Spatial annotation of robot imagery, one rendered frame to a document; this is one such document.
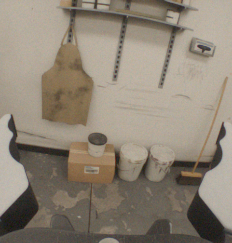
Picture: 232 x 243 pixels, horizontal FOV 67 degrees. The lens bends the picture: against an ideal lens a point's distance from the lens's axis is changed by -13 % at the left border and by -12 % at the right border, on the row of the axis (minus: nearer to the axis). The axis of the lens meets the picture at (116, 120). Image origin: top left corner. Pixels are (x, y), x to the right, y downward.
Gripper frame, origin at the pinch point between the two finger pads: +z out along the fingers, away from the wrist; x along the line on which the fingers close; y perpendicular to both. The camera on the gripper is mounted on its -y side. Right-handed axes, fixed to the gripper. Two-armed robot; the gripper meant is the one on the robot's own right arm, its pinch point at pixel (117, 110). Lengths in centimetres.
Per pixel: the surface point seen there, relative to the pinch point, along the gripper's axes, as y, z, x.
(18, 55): 30, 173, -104
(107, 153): 138, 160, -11
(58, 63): 40, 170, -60
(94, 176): 154, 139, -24
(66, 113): 94, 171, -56
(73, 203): 163, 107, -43
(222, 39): 8, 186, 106
